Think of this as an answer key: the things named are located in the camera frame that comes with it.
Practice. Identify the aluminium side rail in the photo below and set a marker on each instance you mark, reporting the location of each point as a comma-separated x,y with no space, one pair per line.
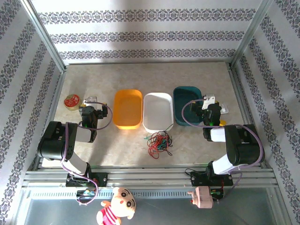
57,93
243,105

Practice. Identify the white plastic bin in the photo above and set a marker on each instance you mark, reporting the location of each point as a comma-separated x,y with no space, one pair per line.
158,112

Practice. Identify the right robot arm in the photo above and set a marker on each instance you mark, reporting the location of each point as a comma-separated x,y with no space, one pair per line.
243,145

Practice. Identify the aluminium front rail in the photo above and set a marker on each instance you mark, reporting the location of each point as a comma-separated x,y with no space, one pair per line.
152,175

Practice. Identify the orange plastic bin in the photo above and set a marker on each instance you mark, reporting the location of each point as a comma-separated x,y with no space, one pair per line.
127,109

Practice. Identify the plush doll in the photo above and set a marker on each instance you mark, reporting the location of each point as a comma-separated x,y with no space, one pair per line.
117,206

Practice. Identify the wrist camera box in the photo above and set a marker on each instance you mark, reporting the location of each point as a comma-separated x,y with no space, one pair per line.
208,100
90,99

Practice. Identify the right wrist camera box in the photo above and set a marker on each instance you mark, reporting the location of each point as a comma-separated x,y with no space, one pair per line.
208,100

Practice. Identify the slotted metal strip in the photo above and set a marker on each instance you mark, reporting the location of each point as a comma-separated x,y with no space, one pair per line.
164,194

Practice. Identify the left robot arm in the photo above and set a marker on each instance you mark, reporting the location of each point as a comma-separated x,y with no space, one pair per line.
54,138

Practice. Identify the clear plastic packet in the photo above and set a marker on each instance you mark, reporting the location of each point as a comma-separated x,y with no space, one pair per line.
224,109

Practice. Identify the small circuit board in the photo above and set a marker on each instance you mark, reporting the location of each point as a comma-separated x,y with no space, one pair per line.
216,193
85,193

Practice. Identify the teal plastic bin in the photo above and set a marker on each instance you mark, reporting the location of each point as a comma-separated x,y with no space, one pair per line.
185,96

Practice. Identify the pink toy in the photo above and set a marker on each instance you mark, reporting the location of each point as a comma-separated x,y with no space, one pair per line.
202,197

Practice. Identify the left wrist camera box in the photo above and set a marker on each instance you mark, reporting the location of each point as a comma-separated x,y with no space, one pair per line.
90,99

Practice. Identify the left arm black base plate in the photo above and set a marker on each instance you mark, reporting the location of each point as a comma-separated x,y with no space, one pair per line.
100,179

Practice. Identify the aluminium corner post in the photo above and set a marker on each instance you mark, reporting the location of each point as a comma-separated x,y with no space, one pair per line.
252,35
44,37

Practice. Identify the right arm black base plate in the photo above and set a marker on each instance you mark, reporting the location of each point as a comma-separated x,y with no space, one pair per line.
199,179

